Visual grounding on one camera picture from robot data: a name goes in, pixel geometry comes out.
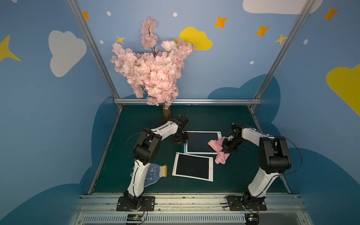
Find green circuit board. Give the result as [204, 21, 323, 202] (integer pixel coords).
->
[245, 214, 259, 225]
[126, 214, 143, 223]

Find aluminium front mounting rail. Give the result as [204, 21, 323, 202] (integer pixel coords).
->
[70, 193, 313, 225]

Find white drawing tablet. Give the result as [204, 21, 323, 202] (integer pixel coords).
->
[184, 131, 222, 155]
[172, 152, 214, 182]

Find aluminium frame rails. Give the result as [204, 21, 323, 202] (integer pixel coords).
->
[67, 0, 317, 195]

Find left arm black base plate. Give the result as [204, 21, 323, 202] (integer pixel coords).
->
[116, 196, 156, 212]

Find pink cherry blossom tree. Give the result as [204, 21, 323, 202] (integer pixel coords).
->
[110, 17, 196, 120]

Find pink cloth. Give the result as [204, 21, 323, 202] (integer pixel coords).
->
[208, 137, 230, 165]

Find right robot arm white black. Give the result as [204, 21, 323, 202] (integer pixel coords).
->
[222, 123, 292, 212]

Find left green circuit board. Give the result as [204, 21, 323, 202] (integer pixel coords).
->
[126, 214, 143, 223]

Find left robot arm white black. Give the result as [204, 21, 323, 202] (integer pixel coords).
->
[118, 115, 188, 211]

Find right green circuit board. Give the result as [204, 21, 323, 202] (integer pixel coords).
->
[245, 214, 259, 225]

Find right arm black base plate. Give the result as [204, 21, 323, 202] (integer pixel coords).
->
[226, 195, 267, 212]

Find blue dotted work glove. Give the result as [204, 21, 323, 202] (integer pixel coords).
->
[144, 164, 168, 188]

